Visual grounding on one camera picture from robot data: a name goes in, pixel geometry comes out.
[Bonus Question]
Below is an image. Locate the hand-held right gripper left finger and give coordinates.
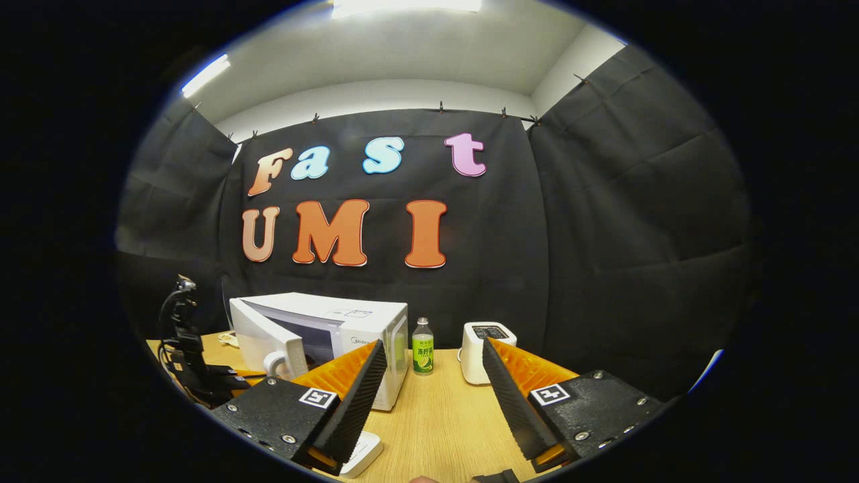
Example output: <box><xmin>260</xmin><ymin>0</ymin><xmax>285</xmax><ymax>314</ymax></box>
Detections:
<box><xmin>209</xmin><ymin>339</ymin><xmax>389</xmax><ymax>476</ymax></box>

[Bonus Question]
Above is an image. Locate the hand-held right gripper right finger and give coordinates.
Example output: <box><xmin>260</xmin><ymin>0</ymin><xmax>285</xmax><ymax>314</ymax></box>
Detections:
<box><xmin>481</xmin><ymin>337</ymin><xmax>666</xmax><ymax>474</ymax></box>

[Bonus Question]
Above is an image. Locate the white microwave oven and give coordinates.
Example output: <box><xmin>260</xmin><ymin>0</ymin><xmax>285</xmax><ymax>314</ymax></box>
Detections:
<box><xmin>229</xmin><ymin>292</ymin><xmax>409</xmax><ymax>412</ymax></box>

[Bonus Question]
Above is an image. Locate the white rounded dish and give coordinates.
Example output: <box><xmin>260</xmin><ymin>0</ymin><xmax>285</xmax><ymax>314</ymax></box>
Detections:
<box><xmin>338</xmin><ymin>431</ymin><xmax>384</xmax><ymax>479</ymax></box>

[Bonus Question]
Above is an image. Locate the white toaster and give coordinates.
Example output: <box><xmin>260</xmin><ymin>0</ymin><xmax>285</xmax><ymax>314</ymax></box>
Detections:
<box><xmin>458</xmin><ymin>322</ymin><xmax>518</xmax><ymax>386</ymax></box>

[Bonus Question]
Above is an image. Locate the green label drink bottle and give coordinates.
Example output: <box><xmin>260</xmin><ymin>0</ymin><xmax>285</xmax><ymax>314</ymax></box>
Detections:
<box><xmin>411</xmin><ymin>317</ymin><xmax>435</xmax><ymax>376</ymax></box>

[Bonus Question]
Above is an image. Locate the black backdrop cloth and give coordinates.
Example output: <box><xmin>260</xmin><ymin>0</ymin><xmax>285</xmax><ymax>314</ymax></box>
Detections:
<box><xmin>114</xmin><ymin>44</ymin><xmax>762</xmax><ymax>403</ymax></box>

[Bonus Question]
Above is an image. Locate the white sheet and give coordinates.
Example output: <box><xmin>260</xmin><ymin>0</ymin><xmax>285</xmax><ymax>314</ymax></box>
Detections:
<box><xmin>690</xmin><ymin>348</ymin><xmax>725</xmax><ymax>394</ymax></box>

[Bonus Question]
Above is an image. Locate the ceiling light panel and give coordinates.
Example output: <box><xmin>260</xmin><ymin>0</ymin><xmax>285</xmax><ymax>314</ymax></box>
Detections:
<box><xmin>181</xmin><ymin>55</ymin><xmax>232</xmax><ymax>99</ymax></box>
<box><xmin>332</xmin><ymin>0</ymin><xmax>483</xmax><ymax>18</ymax></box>

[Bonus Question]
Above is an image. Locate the row of backdrop clips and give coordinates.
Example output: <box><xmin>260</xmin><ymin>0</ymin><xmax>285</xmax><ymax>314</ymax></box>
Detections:
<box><xmin>191</xmin><ymin>72</ymin><xmax>591</xmax><ymax>142</ymax></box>

